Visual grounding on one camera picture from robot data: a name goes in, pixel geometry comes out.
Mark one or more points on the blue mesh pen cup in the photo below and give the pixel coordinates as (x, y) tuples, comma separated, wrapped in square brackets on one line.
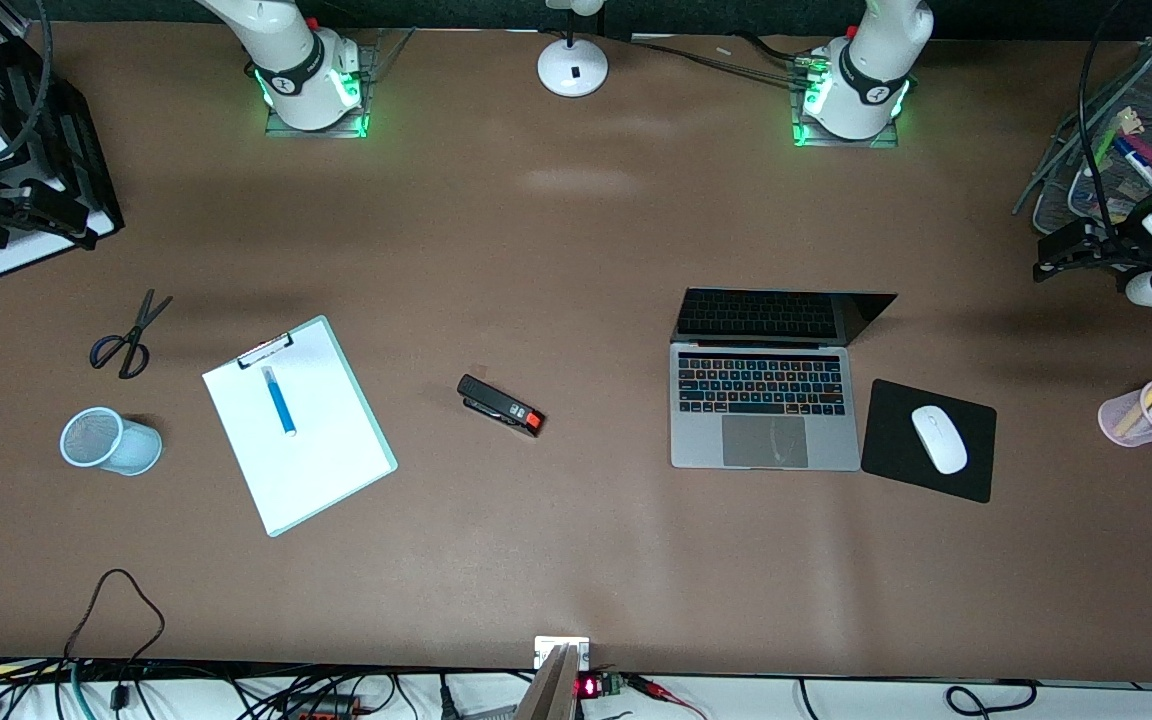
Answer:
[(121, 445)]

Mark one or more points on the black mouse pad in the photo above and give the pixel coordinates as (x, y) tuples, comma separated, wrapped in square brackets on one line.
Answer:
[(896, 450)]

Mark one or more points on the circuit board with red display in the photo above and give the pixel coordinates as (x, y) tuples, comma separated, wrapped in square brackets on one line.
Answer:
[(601, 686)]

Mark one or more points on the green highlighter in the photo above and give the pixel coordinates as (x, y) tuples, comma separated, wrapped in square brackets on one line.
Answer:
[(1116, 140)]

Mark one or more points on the blue and white marker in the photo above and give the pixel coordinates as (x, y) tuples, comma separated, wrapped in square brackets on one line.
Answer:
[(1139, 165)]

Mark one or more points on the black and red stapler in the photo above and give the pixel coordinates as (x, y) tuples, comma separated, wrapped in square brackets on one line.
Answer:
[(496, 403)]

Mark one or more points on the black scissors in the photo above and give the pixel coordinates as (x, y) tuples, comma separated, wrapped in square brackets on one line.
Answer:
[(133, 335)]

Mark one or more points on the black stacked document tray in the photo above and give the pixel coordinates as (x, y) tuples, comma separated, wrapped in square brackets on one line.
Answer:
[(76, 170)]

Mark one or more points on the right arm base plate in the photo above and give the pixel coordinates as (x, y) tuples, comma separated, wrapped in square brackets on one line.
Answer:
[(368, 70)]

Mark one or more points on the mint clipboard with white paper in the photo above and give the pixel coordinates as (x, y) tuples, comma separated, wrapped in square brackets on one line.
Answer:
[(316, 460)]

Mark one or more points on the grey mounting post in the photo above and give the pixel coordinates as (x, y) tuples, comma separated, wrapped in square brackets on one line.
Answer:
[(548, 690)]

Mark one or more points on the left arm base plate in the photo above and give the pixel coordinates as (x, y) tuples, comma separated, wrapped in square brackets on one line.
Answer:
[(846, 143)]

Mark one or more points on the white computer mouse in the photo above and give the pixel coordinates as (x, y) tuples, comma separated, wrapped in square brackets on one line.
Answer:
[(939, 440)]

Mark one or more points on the silver laptop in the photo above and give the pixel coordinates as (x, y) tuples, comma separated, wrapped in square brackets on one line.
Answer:
[(761, 420)]

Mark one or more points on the white square box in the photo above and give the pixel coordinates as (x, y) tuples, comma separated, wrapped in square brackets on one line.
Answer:
[(561, 645)]

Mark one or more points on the beige pencil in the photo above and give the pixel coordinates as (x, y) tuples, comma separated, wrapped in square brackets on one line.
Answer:
[(1141, 405)]

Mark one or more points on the white round lamp base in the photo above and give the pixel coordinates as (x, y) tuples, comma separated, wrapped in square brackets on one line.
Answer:
[(573, 68)]

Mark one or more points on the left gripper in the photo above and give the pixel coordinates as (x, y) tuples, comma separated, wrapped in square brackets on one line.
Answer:
[(1116, 244)]

